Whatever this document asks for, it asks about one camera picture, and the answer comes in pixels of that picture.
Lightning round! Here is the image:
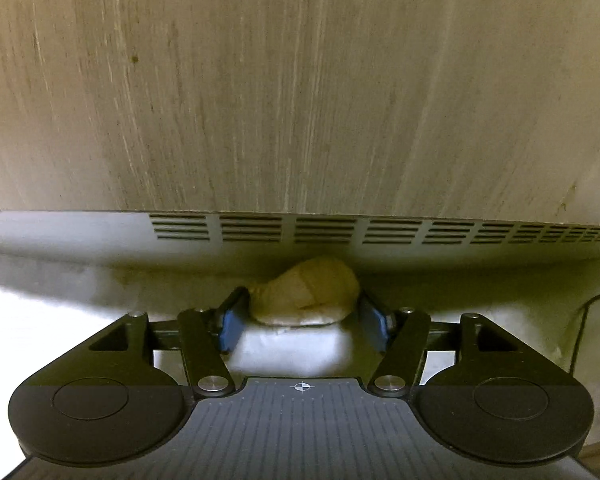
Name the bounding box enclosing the wooden cabinet door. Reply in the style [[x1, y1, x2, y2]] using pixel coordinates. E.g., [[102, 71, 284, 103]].
[[0, 0, 600, 226]]

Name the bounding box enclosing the thin black cable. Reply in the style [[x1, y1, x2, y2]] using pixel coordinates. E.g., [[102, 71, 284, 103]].
[[570, 292, 600, 376]]

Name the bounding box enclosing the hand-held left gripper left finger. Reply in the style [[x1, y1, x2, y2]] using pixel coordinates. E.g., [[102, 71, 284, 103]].
[[87, 286, 251, 397]]

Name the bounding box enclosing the grey vented kick plate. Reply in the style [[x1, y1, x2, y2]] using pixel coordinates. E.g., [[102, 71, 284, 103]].
[[0, 209, 600, 263]]

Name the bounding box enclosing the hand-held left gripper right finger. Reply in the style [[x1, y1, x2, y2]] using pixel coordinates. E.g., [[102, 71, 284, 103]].
[[357, 294, 518, 397]]

